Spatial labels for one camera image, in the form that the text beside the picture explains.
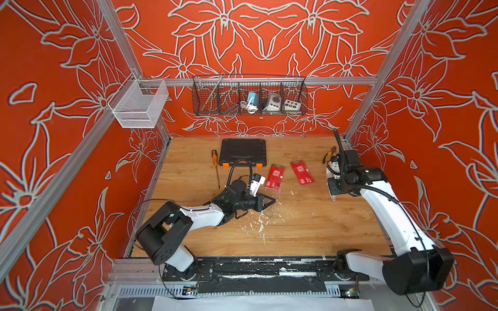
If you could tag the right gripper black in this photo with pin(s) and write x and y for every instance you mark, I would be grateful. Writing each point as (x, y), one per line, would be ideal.
(332, 189)

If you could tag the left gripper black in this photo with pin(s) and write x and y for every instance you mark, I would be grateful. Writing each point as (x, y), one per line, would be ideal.
(259, 203)

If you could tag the red ruler set package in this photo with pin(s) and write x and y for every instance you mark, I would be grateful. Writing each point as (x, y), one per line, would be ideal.
(332, 187)
(275, 177)
(302, 172)

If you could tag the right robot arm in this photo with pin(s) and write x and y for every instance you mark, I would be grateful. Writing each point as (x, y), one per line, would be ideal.
(418, 264)

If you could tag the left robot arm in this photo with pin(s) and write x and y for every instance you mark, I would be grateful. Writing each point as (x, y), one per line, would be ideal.
(162, 235)

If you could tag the black orange tool case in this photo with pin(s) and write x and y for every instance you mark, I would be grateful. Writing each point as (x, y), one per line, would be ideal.
(253, 150)

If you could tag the white dotted cube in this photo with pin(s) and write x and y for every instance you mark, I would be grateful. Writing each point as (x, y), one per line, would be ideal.
(290, 106)

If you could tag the white timer device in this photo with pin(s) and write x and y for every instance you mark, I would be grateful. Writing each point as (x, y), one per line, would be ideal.
(273, 103)

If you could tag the blue white small box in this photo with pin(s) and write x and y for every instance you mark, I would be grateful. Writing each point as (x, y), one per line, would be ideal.
(253, 99)

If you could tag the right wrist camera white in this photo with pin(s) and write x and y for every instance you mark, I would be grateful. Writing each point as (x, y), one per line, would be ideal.
(333, 170)

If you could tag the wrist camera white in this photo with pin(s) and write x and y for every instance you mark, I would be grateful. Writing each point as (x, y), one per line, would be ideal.
(333, 170)
(256, 181)

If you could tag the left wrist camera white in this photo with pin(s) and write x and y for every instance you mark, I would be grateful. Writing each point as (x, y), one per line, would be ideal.
(256, 181)

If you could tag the orange handled screwdriver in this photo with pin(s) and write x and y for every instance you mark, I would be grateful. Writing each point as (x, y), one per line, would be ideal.
(214, 156)

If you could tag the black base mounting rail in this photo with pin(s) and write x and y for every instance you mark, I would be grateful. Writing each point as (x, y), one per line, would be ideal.
(267, 276)

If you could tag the black wire wall basket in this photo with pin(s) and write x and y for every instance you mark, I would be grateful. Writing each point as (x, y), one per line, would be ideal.
(226, 95)

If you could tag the clear plastic wall bin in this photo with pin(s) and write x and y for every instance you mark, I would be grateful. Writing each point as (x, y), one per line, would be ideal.
(135, 108)

